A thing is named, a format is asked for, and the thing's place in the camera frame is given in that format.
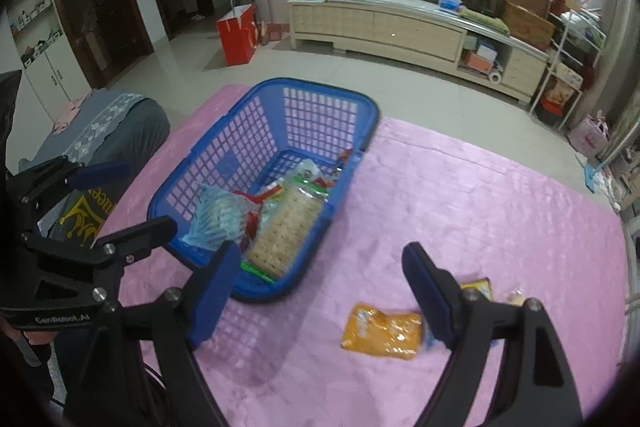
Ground boxes in cabinet shelf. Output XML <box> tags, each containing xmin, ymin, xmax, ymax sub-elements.
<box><xmin>460</xmin><ymin>38</ymin><xmax>501</xmax><ymax>75</ymax></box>

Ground red paper bag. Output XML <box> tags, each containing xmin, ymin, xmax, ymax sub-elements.
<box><xmin>216</xmin><ymin>4</ymin><xmax>260</xmax><ymax>66</ymax></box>

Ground clear silver snack packet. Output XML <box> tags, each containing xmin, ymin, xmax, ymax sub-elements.
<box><xmin>182</xmin><ymin>184</ymin><xmax>256</xmax><ymax>253</ymax></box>

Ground cracker packet with green label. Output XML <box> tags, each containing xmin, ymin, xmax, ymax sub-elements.
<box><xmin>240</xmin><ymin>174</ymin><xmax>332</xmax><ymax>283</ymax></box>

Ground beige tv cabinet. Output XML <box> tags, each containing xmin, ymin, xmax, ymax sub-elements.
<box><xmin>287</xmin><ymin>0</ymin><xmax>551</xmax><ymax>105</ymax></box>

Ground white snack packet dark print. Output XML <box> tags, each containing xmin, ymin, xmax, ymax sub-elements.
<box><xmin>290</xmin><ymin>158</ymin><xmax>323</xmax><ymax>180</ymax></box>

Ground black router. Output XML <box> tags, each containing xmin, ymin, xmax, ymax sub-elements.
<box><xmin>467</xmin><ymin>0</ymin><xmax>503</xmax><ymax>18</ymax></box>

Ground white lace cover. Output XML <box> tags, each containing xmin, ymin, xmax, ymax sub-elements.
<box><xmin>62</xmin><ymin>93</ymin><xmax>146</xmax><ymax>162</ymax></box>

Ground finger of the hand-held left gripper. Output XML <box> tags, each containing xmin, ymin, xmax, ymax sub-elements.
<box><xmin>92</xmin><ymin>215</ymin><xmax>178</xmax><ymax>265</ymax></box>
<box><xmin>20</xmin><ymin>157</ymin><xmax>132</xmax><ymax>204</ymax></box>

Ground green folded cloth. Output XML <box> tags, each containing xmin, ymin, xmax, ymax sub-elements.
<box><xmin>457</xmin><ymin>6</ymin><xmax>511</xmax><ymax>35</ymax></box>

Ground white wall cabinet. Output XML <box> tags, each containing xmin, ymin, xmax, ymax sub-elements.
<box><xmin>7</xmin><ymin>0</ymin><xmax>81</xmax><ymax>105</ymax></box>

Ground grey cloth with yellow print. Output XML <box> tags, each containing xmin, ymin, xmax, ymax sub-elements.
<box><xmin>40</xmin><ymin>184</ymin><xmax>126</xmax><ymax>250</ymax></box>

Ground blue plastic basket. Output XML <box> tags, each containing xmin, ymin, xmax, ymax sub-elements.
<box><xmin>147</xmin><ymin>78</ymin><xmax>381</xmax><ymax>304</ymax></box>

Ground pink cloth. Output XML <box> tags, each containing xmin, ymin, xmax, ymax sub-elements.
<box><xmin>52</xmin><ymin>99</ymin><xmax>91</xmax><ymax>132</ymax></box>

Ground blue mop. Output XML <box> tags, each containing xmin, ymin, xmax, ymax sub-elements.
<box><xmin>582</xmin><ymin>117</ymin><xmax>640</xmax><ymax>195</ymax></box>

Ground orange snack packet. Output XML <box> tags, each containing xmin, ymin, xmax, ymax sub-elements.
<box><xmin>341</xmin><ymin>303</ymin><xmax>425</xmax><ymax>360</ymax></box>

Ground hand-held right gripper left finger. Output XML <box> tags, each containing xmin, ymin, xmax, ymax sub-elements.
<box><xmin>65</xmin><ymin>239</ymin><xmax>243</xmax><ymax>427</ymax></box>

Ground white storage rack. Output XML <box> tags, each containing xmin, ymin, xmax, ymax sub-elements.
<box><xmin>530</xmin><ymin>0</ymin><xmax>608</xmax><ymax>130</ymax></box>

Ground pink bag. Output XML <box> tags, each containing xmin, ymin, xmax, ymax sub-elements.
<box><xmin>567</xmin><ymin>112</ymin><xmax>612</xmax><ymax>158</ymax></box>

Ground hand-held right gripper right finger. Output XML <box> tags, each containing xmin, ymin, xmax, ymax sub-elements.
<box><xmin>401</xmin><ymin>241</ymin><xmax>584</xmax><ymax>427</ymax></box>

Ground yellow snack packet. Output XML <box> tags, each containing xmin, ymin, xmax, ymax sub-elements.
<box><xmin>459</xmin><ymin>277</ymin><xmax>496</xmax><ymax>305</ymax></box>

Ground pink quilted tablecloth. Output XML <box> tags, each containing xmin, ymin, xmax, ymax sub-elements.
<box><xmin>100</xmin><ymin>84</ymin><xmax>631</xmax><ymax>427</ymax></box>

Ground brown cardboard box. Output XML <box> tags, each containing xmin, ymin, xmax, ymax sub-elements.
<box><xmin>501</xmin><ymin>0</ymin><xmax>556</xmax><ymax>52</ymax></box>

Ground grey sofa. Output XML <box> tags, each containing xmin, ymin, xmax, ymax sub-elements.
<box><xmin>20</xmin><ymin>88</ymin><xmax>171</xmax><ymax>238</ymax></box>

